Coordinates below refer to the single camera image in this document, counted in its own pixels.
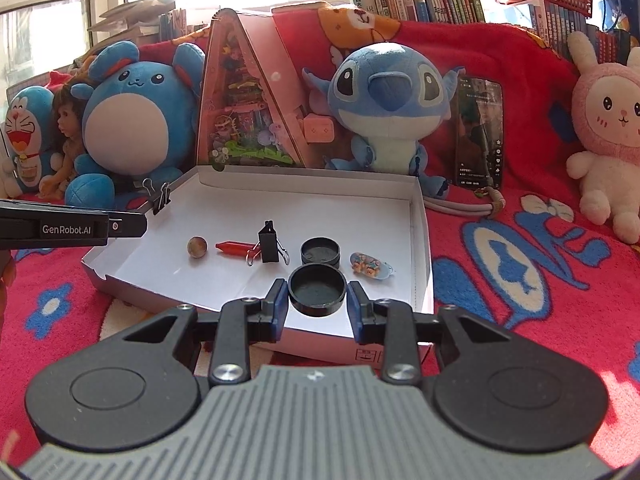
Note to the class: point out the brown marble ball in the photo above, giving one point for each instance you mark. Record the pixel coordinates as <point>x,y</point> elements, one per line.
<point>197,247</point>

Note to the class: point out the black binder clip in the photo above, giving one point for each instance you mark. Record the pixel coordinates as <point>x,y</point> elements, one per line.
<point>161,202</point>
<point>269,245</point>

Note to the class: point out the brown-haired doll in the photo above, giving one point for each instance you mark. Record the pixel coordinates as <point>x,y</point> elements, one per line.
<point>67,125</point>

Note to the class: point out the black smartphone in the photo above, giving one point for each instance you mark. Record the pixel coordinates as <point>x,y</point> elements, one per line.
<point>477,135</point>

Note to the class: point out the stack of papers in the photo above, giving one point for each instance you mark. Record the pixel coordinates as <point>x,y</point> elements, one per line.
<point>135,17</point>

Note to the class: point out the small pink box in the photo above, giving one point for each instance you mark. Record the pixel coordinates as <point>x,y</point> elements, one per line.
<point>319,129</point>

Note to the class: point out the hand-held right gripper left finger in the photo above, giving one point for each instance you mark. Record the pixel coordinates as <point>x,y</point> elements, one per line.
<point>277,312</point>

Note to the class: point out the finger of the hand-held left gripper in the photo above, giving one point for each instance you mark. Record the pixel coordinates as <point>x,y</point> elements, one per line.
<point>127,226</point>

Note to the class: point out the round blue mouse plush toy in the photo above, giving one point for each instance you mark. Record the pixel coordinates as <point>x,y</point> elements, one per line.
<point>125,130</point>

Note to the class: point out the pink bunny plush toy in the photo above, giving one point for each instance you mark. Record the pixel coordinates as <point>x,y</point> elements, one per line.
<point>612,110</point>

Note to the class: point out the white cardboard box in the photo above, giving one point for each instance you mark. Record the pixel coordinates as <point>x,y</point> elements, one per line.
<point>350,210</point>

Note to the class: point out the red pen cap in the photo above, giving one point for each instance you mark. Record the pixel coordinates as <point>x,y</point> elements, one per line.
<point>232,248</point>

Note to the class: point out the blue cat plush toy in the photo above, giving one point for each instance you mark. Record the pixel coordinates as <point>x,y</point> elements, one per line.
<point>25,130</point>

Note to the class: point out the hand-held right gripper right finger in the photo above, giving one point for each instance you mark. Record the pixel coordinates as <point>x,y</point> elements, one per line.
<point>356,310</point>

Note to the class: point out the pink triangular display box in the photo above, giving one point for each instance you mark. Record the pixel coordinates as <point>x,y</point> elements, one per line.
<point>235,110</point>

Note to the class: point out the black round lid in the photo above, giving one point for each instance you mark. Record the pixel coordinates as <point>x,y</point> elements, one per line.
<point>317,292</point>
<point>320,250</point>

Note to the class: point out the blue alien plush toy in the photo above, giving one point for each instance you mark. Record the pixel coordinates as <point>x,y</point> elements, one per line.
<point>385,90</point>

